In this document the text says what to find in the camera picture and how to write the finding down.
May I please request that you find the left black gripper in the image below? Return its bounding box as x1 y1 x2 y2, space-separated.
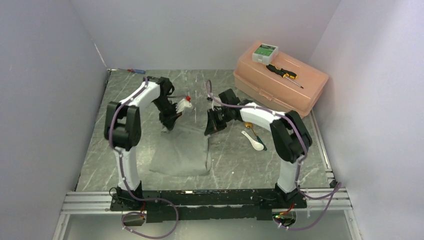
153 96 183 131

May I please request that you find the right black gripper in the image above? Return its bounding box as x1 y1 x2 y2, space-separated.
205 106 232 136

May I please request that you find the grey cloth napkin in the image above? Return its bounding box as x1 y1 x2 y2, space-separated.
149 125 212 177

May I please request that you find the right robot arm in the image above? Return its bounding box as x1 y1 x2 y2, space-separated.
204 88 312 208

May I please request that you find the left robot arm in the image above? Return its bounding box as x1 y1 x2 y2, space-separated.
104 76 182 210

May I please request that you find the white ceramic spoon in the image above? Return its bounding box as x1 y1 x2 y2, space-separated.
241 130 265 151

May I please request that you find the red blue screwdriver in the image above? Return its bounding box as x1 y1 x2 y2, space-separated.
126 68 146 75

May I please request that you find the pink plastic toolbox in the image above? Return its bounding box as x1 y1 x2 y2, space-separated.
233 41 329 117

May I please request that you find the black yellow screwdriver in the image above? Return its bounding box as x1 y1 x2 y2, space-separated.
266 64 304 89

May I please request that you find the small green white box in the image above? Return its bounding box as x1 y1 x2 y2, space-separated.
252 43 279 65

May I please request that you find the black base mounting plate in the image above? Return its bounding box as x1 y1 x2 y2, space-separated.
110 187 307 223

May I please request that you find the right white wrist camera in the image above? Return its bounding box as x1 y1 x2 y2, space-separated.
211 98 222 110

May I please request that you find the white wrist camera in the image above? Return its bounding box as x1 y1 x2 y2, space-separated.
211 98 222 110
175 95 193 116

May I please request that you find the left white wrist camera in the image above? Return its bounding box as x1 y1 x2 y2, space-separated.
175 95 193 116

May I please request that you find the gold spoon teal handle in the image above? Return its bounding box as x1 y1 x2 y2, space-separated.
244 122 268 151

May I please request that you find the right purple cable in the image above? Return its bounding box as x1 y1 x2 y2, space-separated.
204 79 342 232

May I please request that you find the aluminium rail frame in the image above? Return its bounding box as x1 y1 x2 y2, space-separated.
53 188 362 240

